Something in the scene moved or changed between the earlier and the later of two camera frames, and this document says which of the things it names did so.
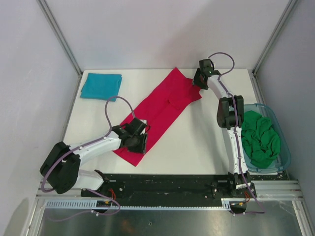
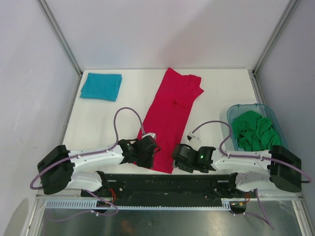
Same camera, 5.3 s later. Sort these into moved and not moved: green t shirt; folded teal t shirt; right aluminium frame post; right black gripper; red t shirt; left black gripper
Moved: left black gripper; red t shirt; right black gripper
Not moved: green t shirt; folded teal t shirt; right aluminium frame post
